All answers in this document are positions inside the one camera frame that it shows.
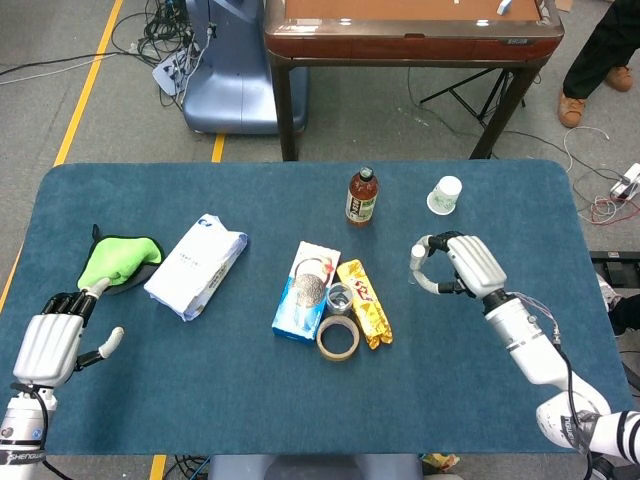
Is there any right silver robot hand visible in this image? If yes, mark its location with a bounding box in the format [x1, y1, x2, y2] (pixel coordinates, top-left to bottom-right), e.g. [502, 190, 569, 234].
[409, 230, 508, 301]

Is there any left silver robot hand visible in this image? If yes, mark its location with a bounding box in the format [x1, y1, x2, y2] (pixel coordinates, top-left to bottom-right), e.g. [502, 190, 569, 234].
[12, 277, 125, 389]

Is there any clear tube white cap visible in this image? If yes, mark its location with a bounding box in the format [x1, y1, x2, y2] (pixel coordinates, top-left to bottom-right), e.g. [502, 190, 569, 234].
[408, 244, 427, 287]

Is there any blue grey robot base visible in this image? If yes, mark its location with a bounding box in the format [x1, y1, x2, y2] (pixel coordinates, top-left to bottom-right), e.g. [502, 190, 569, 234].
[182, 0, 309, 135]

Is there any white paper cup green print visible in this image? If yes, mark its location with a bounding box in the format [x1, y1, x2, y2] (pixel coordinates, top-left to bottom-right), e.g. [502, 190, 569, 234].
[426, 175, 463, 216]

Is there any green microfibre cloth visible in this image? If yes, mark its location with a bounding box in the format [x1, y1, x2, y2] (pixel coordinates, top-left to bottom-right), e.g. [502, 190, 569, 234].
[77, 224, 166, 296]

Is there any yellow snack packet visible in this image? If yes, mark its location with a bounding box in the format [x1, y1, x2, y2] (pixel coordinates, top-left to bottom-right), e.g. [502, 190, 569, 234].
[335, 258, 394, 351]

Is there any tea bottle black cap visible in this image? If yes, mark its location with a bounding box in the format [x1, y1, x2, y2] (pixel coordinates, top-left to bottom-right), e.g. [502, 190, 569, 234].
[344, 166, 380, 229]

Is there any clear glass jar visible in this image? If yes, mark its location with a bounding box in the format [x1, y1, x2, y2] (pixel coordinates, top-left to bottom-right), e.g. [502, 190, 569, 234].
[325, 282, 355, 316]

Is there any white tissue pack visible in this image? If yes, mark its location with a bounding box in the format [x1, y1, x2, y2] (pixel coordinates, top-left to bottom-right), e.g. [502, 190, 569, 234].
[143, 213, 249, 323]

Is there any black tripod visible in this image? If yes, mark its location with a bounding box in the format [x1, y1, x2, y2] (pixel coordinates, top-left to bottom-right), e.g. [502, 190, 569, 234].
[418, 67, 527, 126]

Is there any white power strip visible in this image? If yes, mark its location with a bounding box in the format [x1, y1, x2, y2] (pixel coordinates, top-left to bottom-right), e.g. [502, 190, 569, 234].
[608, 163, 640, 201]

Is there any yellowish packing tape roll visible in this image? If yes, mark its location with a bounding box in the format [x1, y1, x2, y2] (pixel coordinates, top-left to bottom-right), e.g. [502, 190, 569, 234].
[315, 315, 360, 362]

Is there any blue cookie box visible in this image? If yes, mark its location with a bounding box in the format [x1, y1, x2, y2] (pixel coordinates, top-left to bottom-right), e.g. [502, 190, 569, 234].
[271, 240, 344, 346]

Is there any tan work shoe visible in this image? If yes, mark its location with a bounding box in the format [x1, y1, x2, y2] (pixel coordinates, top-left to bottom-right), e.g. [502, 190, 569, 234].
[604, 65, 635, 93]
[557, 89, 587, 129]

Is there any blue felt table cover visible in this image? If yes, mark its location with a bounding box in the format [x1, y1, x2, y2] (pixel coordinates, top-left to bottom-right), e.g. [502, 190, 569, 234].
[0, 159, 634, 457]

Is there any brown mahjong table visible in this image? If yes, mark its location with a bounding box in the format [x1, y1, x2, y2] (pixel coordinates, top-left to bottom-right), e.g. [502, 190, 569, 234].
[263, 0, 565, 162]

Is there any person black trousers leg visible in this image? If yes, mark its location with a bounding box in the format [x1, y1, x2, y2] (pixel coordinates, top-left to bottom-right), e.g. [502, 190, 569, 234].
[562, 0, 640, 101]

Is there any grey robot torso base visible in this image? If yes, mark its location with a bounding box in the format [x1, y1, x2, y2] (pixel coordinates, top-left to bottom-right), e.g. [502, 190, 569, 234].
[207, 453, 424, 480]

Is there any grey power strip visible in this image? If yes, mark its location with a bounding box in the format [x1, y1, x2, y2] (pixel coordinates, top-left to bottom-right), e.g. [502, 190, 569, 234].
[152, 49, 194, 96]

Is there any red floor cable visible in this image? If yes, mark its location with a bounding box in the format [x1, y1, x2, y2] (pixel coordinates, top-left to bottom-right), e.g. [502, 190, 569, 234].
[589, 194, 640, 226]

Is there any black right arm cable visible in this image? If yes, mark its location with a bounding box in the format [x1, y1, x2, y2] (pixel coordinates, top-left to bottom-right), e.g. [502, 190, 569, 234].
[552, 339, 599, 480]

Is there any white floor cable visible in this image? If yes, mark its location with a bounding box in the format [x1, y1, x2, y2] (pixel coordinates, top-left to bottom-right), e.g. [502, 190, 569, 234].
[563, 124, 640, 176]

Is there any black floor cable bundle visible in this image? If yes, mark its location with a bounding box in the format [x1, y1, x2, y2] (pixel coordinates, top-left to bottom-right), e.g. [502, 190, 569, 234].
[109, 0, 201, 111]

